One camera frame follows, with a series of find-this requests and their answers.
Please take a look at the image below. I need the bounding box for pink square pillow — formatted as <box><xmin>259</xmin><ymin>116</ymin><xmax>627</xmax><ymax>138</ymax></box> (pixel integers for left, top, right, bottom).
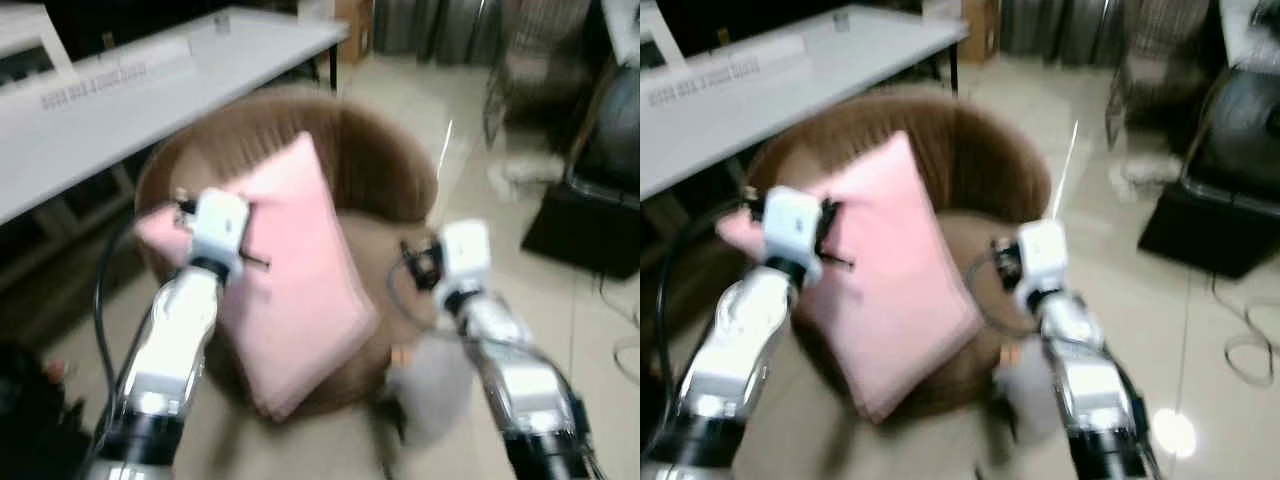
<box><xmin>134</xmin><ymin>130</ymin><xmax>382</xmax><ymax>422</ymax></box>
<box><xmin>714</xmin><ymin>130</ymin><xmax>987</xmax><ymax>424</ymax></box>

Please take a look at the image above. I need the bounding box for brown round sofa chair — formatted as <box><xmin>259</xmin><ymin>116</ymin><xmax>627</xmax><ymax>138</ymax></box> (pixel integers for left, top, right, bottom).
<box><xmin>134</xmin><ymin>84</ymin><xmax>442</xmax><ymax>421</ymax></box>
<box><xmin>745</xmin><ymin>84</ymin><xmax>1053</xmax><ymax>419</ymax></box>

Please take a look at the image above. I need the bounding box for silver floor fan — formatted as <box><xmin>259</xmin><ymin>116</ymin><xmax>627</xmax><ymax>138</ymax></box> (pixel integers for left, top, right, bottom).
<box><xmin>568</xmin><ymin>58</ymin><xmax>641</xmax><ymax>206</ymax></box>
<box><xmin>1183</xmin><ymin>48</ymin><xmax>1280</xmax><ymax>219</ymax></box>

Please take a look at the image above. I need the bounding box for grey fluffy cushion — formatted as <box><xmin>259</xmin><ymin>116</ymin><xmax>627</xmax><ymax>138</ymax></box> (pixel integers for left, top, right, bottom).
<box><xmin>384</xmin><ymin>334</ymin><xmax>477</xmax><ymax>447</ymax></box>
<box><xmin>994</xmin><ymin>344</ymin><xmax>1063</xmax><ymax>443</ymax></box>

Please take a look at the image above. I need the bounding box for white crumpled cloth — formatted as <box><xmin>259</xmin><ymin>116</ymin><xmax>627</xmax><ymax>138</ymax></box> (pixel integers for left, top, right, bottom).
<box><xmin>489</xmin><ymin>153</ymin><xmax>568</xmax><ymax>198</ymax></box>
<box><xmin>1109</xmin><ymin>153</ymin><xmax>1188</xmax><ymax>198</ymax></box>

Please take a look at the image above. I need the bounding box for long white table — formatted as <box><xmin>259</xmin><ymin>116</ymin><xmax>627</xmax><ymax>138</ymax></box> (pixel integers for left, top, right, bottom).
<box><xmin>0</xmin><ymin>7</ymin><xmax>351</xmax><ymax>227</ymax></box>
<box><xmin>640</xmin><ymin>7</ymin><xmax>970</xmax><ymax>201</ymax></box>

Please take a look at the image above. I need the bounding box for black box platform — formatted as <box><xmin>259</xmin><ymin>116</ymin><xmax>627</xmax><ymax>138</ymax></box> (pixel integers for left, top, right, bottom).
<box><xmin>1137</xmin><ymin>185</ymin><xmax>1280</xmax><ymax>280</ymax></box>
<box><xmin>521</xmin><ymin>180</ymin><xmax>641</xmax><ymax>280</ymax></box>

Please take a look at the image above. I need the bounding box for white keyboard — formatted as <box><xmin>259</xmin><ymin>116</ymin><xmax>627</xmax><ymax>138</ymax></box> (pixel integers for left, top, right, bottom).
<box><xmin>640</xmin><ymin>34</ymin><xmax>812</xmax><ymax>113</ymax></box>
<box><xmin>0</xmin><ymin>38</ymin><xmax>197</xmax><ymax>127</ymax></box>

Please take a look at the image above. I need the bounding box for tall cardboard box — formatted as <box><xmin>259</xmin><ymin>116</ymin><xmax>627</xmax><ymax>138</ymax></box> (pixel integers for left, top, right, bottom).
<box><xmin>957</xmin><ymin>0</ymin><xmax>1002</xmax><ymax>64</ymax></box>
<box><xmin>334</xmin><ymin>0</ymin><xmax>374</xmax><ymax>64</ymax></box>

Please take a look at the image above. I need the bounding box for plaid fabric chair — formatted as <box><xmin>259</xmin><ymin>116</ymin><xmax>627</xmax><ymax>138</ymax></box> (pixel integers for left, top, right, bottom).
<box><xmin>484</xmin><ymin>0</ymin><xmax>603</xmax><ymax>153</ymax></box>
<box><xmin>1104</xmin><ymin>0</ymin><xmax>1227</xmax><ymax>153</ymax></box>

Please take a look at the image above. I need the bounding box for grey curtain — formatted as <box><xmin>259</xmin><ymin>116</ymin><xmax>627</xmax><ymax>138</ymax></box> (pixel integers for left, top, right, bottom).
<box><xmin>374</xmin><ymin>0</ymin><xmax>503</xmax><ymax>57</ymax></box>
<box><xmin>1000</xmin><ymin>0</ymin><xmax>1123</xmax><ymax>57</ymax></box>

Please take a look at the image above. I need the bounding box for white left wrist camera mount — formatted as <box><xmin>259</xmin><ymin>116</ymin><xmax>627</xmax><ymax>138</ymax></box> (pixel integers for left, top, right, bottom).
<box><xmin>187</xmin><ymin>187</ymin><xmax>252</xmax><ymax>283</ymax></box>
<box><xmin>761</xmin><ymin>185</ymin><xmax>827</xmax><ymax>287</ymax></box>

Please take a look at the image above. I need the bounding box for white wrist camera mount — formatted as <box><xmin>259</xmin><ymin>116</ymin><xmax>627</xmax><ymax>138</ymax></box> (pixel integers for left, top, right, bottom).
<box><xmin>761</xmin><ymin>185</ymin><xmax>827</xmax><ymax>287</ymax></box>
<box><xmin>187</xmin><ymin>187</ymin><xmax>252</xmax><ymax>283</ymax></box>
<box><xmin>1014</xmin><ymin>219</ymin><xmax>1070</xmax><ymax>314</ymax></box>
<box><xmin>436</xmin><ymin>219</ymin><xmax>494</xmax><ymax>312</ymax></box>

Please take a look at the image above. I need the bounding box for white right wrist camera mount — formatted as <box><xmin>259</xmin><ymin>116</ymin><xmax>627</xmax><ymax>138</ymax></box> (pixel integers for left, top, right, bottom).
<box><xmin>436</xmin><ymin>219</ymin><xmax>494</xmax><ymax>312</ymax></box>
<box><xmin>1014</xmin><ymin>219</ymin><xmax>1070</xmax><ymax>314</ymax></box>

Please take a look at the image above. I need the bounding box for grey right wrist cable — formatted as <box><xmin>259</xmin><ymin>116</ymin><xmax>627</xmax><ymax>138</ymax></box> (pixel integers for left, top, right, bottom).
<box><xmin>386</xmin><ymin>262</ymin><xmax>443</xmax><ymax>333</ymax></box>
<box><xmin>964</xmin><ymin>254</ymin><xmax>1033</xmax><ymax>333</ymax></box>

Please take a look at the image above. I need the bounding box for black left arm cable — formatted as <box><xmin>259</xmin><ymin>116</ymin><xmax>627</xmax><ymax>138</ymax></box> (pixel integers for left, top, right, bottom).
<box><xmin>654</xmin><ymin>198</ymin><xmax>767</xmax><ymax>403</ymax></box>
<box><xmin>91</xmin><ymin>214</ymin><xmax>193</xmax><ymax>441</ymax></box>

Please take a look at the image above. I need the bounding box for grey coiled cable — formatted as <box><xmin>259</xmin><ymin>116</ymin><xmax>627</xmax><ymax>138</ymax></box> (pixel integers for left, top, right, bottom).
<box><xmin>598</xmin><ymin>278</ymin><xmax>641</xmax><ymax>385</ymax></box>
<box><xmin>1212</xmin><ymin>272</ymin><xmax>1280</xmax><ymax>388</ymax></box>

